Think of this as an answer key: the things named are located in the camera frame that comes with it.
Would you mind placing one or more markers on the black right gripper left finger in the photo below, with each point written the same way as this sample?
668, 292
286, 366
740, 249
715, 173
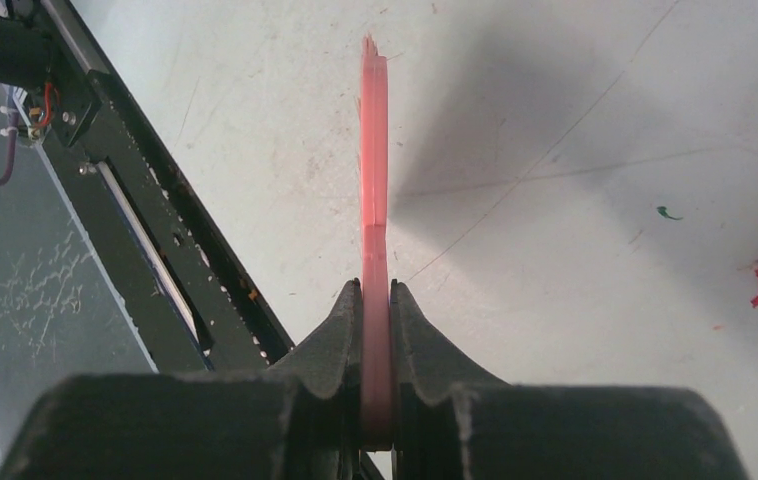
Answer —
296, 419

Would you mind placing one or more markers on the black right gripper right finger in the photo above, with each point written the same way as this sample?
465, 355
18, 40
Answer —
459, 421

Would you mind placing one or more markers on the pink hand brush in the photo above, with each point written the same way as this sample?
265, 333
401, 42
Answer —
377, 396

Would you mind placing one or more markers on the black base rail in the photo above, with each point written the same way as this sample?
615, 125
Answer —
190, 300

